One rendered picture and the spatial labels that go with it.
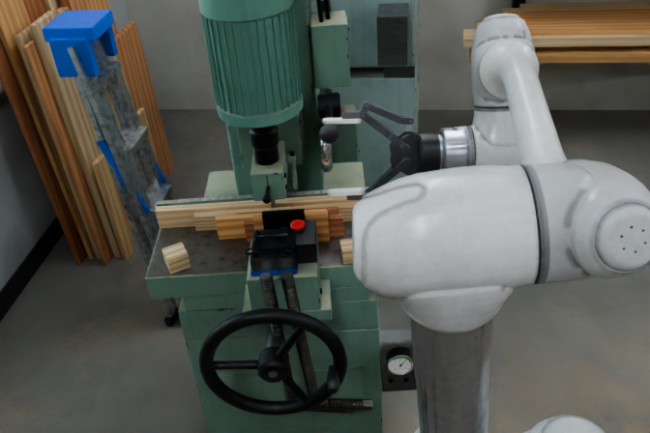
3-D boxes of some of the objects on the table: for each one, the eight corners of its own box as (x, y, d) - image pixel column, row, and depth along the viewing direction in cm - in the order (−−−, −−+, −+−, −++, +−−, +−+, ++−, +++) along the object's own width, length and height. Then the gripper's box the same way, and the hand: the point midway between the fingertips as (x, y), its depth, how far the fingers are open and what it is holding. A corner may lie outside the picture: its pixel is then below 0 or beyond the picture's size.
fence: (161, 223, 162) (156, 204, 159) (162, 218, 163) (157, 200, 160) (417, 207, 161) (417, 187, 158) (416, 203, 162) (417, 183, 159)
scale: (177, 202, 159) (177, 202, 159) (178, 199, 160) (178, 199, 160) (396, 188, 158) (396, 187, 158) (395, 185, 159) (395, 185, 159)
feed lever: (319, 114, 166) (316, 161, 121) (317, 88, 164) (313, 126, 119) (340, 113, 166) (345, 159, 121) (339, 87, 164) (343, 124, 119)
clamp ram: (264, 266, 146) (259, 232, 141) (266, 244, 152) (261, 211, 147) (307, 263, 146) (304, 229, 141) (308, 241, 152) (304, 208, 147)
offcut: (356, 249, 149) (355, 237, 148) (359, 262, 146) (359, 249, 144) (339, 251, 149) (339, 239, 147) (342, 264, 145) (341, 252, 144)
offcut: (170, 274, 147) (167, 260, 144) (164, 262, 150) (161, 248, 148) (191, 267, 148) (188, 252, 146) (184, 255, 152) (181, 242, 149)
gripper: (437, 209, 137) (329, 216, 137) (434, 82, 131) (320, 89, 131) (443, 220, 130) (329, 227, 130) (441, 87, 123) (320, 94, 124)
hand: (331, 158), depth 130 cm, fingers open, 13 cm apart
